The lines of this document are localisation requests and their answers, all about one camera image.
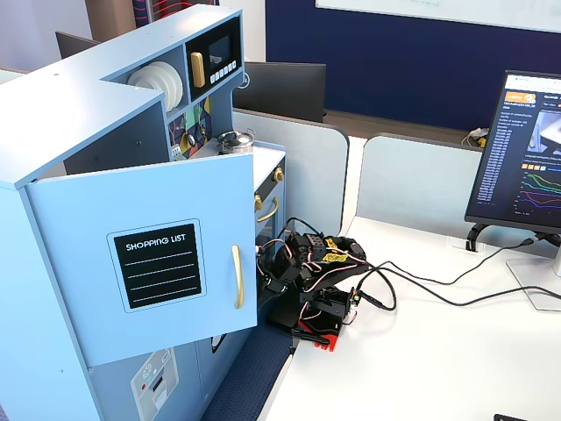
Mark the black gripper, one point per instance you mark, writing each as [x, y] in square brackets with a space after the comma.
[268, 268]

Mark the blue shopping list cabinet door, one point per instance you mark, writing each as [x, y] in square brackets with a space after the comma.
[87, 197]

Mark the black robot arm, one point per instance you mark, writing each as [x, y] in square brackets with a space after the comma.
[337, 274]

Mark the blue toy oven door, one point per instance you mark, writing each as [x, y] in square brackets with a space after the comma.
[269, 230]

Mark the blue dishwasher print door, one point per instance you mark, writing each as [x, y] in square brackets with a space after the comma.
[114, 390]

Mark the black toy microwave door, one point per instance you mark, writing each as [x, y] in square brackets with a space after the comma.
[219, 54]

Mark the black table clamp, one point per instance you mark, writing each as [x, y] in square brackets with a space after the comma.
[309, 337]

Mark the gold oven knob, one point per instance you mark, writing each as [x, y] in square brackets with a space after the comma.
[258, 202]
[278, 174]

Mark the grey desk divider panel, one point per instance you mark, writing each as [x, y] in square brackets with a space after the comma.
[302, 175]
[416, 184]

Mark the silver toy pot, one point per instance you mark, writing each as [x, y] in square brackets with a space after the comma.
[234, 150]

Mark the silver pot lid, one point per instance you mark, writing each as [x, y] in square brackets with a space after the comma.
[236, 138]

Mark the silver toy grater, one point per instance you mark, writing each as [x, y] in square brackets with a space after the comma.
[175, 153]

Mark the black monitor back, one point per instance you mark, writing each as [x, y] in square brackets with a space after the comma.
[76, 44]
[285, 87]

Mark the white toy plate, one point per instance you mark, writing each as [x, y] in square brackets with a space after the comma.
[146, 78]
[179, 90]

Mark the white plates stack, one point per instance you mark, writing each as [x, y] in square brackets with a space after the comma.
[171, 83]

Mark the yellow white plug bundle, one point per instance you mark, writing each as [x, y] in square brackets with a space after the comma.
[478, 137]

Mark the silver monitor stand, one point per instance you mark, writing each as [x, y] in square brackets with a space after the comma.
[540, 300]

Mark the small black flat device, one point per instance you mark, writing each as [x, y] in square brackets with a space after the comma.
[508, 417]

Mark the blue toy kitchen body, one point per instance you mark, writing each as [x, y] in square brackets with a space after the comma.
[66, 101]

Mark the computer monitor showing graphs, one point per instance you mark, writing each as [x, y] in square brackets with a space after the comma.
[517, 131]

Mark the white whiteboard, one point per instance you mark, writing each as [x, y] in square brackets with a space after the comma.
[438, 9]

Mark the black flat base plate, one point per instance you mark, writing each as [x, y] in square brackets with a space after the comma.
[282, 316]

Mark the red robot base mount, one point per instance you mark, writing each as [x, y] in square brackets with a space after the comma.
[333, 340]

